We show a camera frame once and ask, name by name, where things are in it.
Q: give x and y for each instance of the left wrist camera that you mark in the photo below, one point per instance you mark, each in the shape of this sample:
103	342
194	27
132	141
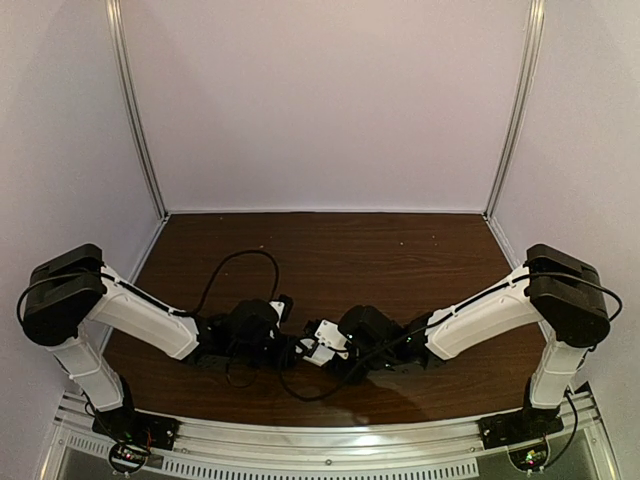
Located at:
283	306

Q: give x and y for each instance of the right aluminium corner post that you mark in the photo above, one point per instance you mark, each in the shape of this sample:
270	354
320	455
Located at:
534	29

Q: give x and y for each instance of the aluminium corner post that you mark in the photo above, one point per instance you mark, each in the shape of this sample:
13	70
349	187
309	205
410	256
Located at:
534	29
124	71

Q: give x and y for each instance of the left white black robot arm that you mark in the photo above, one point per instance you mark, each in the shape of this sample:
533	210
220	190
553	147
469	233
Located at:
77	286

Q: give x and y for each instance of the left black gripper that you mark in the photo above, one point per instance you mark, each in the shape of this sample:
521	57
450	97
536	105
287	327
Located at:
285	359

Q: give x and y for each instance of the left aluminium corner post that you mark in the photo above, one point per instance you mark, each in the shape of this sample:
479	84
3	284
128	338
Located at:
124	71

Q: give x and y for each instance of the white remote control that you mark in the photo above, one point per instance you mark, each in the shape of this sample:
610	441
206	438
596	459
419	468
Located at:
313	352

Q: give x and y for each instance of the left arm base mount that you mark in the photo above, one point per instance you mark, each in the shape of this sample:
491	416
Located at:
135	435

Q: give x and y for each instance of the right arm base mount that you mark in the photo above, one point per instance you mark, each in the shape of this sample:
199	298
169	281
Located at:
524	433

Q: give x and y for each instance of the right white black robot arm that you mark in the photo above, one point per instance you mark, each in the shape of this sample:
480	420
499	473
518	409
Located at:
550	286

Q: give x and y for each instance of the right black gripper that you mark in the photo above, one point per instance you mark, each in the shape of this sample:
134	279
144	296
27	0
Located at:
350	377

